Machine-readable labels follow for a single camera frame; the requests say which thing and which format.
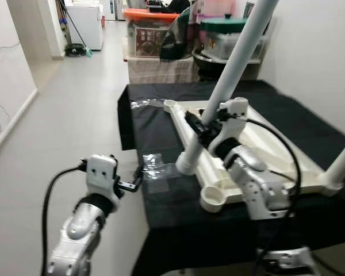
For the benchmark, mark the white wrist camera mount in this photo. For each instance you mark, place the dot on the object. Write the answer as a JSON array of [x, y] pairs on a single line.
[[100, 172], [236, 106]]

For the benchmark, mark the clear plastic storage bin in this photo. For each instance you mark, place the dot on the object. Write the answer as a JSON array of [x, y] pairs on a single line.
[[218, 45]]

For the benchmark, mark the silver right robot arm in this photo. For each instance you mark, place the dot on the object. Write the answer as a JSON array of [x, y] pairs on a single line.
[[259, 184]]

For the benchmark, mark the black round wok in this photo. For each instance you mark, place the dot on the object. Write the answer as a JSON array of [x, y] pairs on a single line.
[[207, 66]]

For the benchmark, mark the clear crossed tape patch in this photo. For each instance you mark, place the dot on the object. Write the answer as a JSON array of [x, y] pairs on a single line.
[[155, 172]]

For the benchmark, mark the pink plastic bin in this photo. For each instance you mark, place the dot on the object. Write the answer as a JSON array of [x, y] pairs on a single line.
[[213, 8]]

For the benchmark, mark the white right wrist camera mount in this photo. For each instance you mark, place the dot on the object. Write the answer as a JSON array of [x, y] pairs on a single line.
[[236, 106]]

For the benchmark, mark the broom with teal head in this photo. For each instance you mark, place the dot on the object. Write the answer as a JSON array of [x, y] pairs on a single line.
[[89, 53]]

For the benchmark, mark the beige patterned table cloth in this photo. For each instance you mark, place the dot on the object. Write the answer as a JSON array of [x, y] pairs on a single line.
[[155, 72]]

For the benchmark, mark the black tablecloth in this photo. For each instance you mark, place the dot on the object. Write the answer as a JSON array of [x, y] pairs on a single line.
[[178, 230]]

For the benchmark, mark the storage box with orange lid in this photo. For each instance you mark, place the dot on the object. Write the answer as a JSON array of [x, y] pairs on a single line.
[[146, 37]]

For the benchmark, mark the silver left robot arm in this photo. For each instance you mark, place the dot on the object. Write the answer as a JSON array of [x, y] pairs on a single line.
[[75, 230]]

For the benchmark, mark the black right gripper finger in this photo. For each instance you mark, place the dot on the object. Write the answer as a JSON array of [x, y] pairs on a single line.
[[191, 119]]

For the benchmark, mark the black plastic bag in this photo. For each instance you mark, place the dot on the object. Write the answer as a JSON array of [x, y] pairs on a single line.
[[175, 43]]

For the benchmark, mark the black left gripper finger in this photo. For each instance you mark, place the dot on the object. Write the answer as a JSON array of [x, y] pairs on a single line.
[[139, 175], [112, 158]]

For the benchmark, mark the dark green round lid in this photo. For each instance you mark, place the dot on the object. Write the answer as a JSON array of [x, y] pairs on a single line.
[[221, 25]]

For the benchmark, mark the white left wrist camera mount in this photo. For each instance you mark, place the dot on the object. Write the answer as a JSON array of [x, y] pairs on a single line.
[[100, 172]]

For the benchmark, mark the white plastic children table top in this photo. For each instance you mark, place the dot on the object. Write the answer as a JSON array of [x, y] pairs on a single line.
[[279, 155]]

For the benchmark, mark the black round floor device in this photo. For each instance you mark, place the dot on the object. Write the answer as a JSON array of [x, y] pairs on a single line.
[[75, 50]]

